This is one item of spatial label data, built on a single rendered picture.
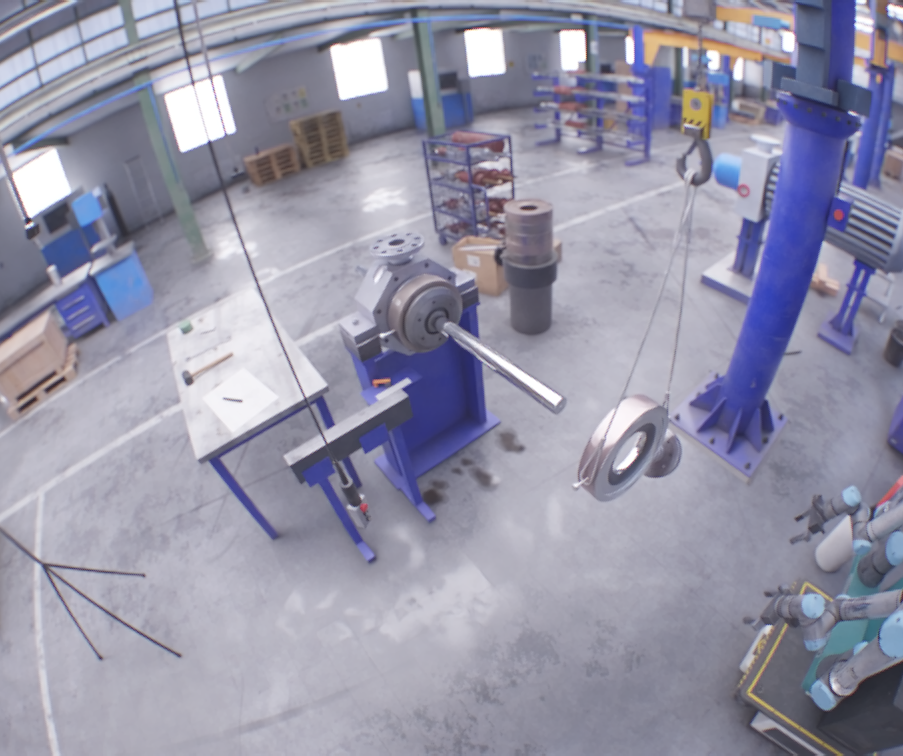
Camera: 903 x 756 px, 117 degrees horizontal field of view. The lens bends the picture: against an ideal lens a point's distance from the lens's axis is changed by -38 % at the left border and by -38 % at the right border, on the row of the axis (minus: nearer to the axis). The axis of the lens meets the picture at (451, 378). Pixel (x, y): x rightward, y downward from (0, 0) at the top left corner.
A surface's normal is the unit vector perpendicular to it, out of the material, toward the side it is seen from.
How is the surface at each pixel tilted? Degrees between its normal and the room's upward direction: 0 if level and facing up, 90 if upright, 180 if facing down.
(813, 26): 90
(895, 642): 82
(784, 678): 0
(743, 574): 0
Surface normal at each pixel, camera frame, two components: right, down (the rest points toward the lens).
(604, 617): -0.11, -0.74
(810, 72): -0.80, 0.47
